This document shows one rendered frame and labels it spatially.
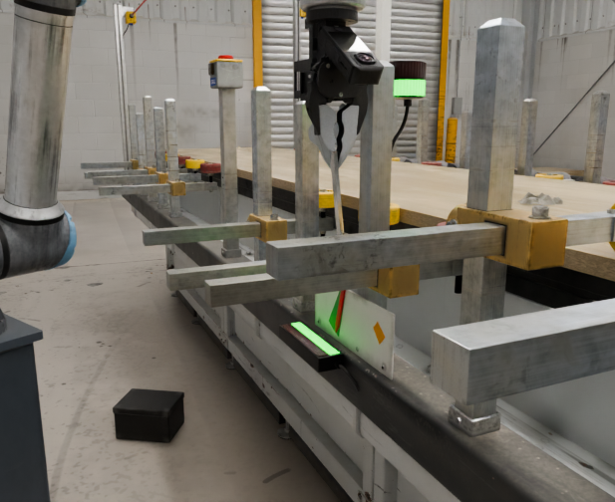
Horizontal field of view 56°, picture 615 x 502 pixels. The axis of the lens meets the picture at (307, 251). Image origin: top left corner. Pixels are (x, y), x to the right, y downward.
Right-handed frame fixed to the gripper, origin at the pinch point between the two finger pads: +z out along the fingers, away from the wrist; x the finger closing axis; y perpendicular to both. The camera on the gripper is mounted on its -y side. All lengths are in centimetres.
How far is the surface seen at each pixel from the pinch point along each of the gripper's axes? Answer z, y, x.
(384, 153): -0.7, 0.2, -7.9
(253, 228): 18.4, 46.2, -3.5
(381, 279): 16.8, -4.9, -4.9
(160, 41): -103, 784, -132
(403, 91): -9.7, -0.4, -10.4
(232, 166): 7, 76, -8
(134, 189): 21, 146, 7
